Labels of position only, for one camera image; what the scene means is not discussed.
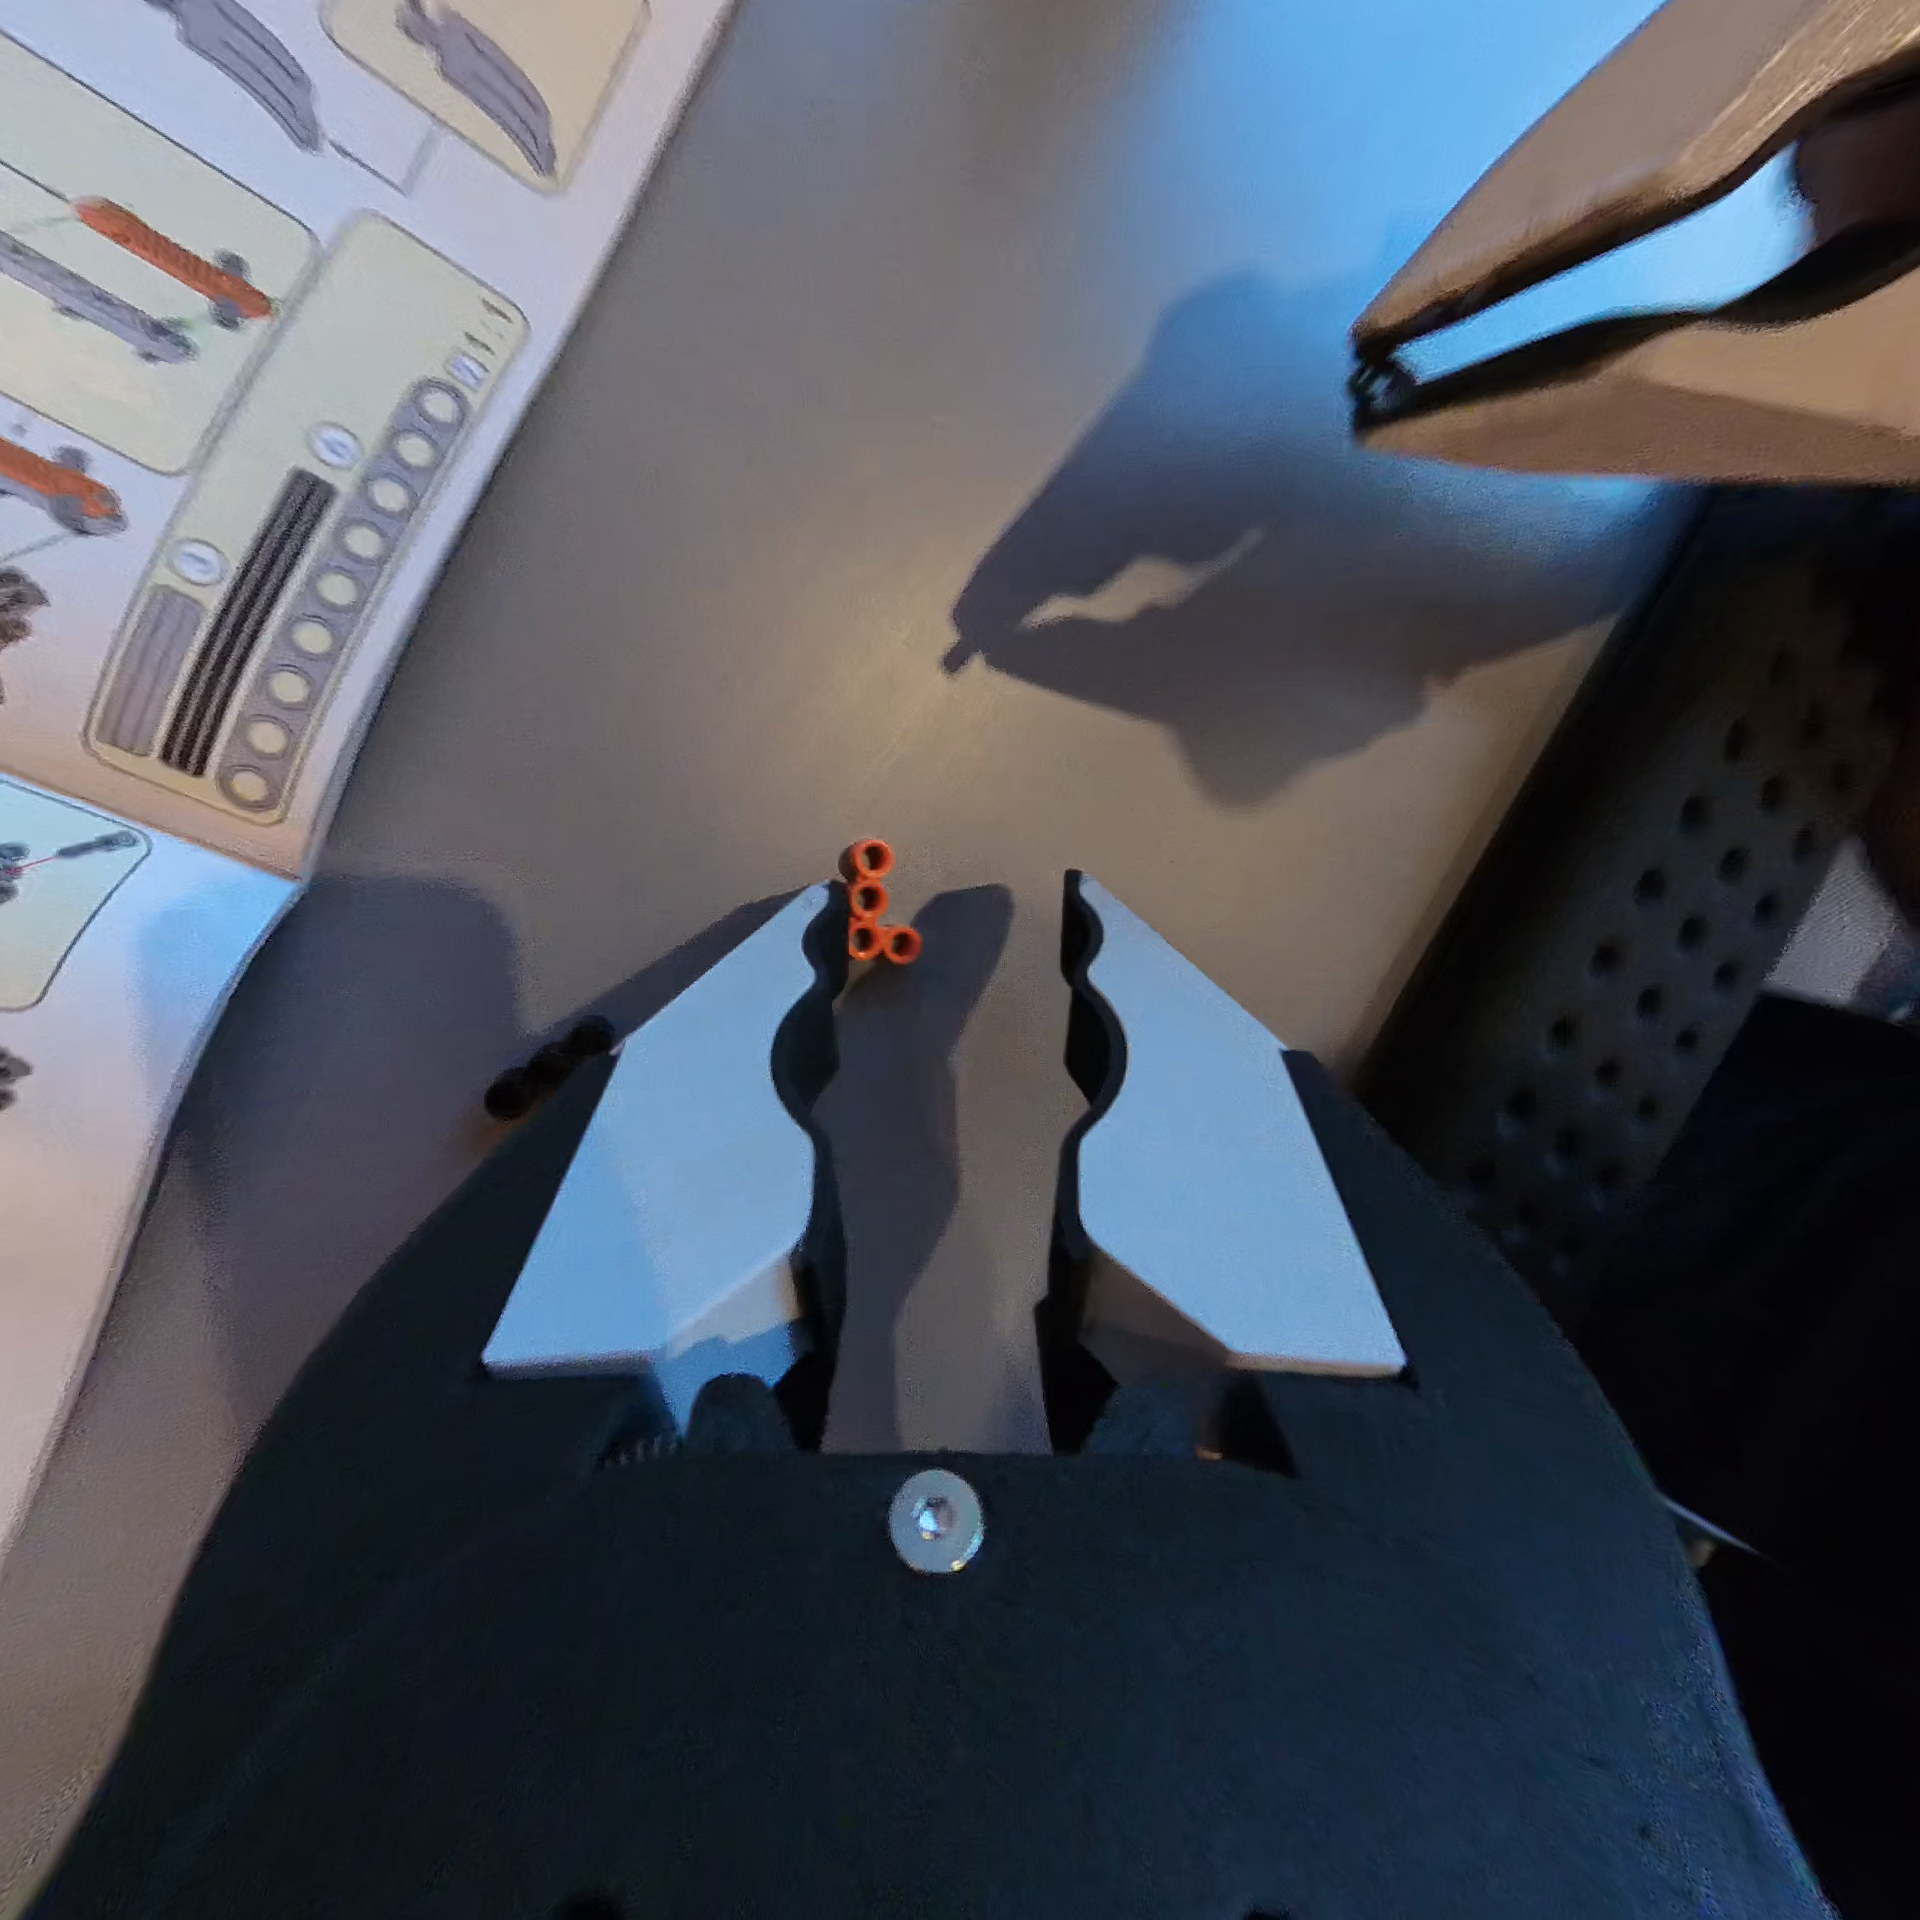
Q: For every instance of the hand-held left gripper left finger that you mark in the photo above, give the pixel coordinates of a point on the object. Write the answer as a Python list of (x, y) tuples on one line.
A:
[(674, 1201)]

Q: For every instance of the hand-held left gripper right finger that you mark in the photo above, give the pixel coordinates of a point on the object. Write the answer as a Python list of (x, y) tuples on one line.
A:
[(1230, 1201)]

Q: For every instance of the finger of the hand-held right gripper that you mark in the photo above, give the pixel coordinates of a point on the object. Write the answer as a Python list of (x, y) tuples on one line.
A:
[(1620, 148), (1724, 404)]

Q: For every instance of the small black pin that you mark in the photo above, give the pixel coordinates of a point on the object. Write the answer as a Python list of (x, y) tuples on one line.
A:
[(1371, 387)]

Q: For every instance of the orange L-shaped beam piece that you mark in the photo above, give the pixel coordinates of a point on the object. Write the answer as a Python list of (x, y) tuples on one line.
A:
[(874, 902)]

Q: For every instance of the small black part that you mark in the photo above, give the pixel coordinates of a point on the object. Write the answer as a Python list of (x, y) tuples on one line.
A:
[(547, 1065)]

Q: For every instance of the black perforated block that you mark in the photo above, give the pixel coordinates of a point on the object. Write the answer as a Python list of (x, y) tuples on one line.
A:
[(1695, 930)]

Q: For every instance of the printed instruction sheet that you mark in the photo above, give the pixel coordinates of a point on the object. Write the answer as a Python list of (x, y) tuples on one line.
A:
[(224, 451)]

